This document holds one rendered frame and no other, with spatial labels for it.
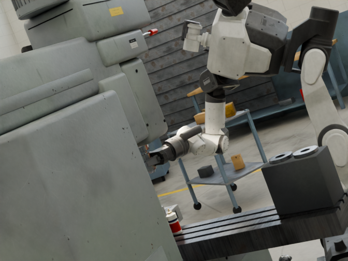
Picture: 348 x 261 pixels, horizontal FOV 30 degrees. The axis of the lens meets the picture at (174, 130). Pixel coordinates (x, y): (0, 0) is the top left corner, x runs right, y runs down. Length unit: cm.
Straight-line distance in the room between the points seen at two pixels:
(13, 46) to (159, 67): 294
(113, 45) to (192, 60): 826
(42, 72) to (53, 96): 8
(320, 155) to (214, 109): 74
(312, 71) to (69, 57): 102
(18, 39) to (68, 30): 1016
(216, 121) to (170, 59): 791
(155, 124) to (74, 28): 49
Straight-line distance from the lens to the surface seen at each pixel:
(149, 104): 247
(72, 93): 210
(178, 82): 1078
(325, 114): 274
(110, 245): 187
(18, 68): 195
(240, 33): 262
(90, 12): 229
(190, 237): 253
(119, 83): 231
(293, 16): 1003
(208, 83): 284
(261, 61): 267
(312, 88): 269
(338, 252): 274
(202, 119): 624
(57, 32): 232
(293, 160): 229
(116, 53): 235
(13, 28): 1248
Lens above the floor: 162
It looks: 7 degrees down
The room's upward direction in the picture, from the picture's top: 21 degrees counter-clockwise
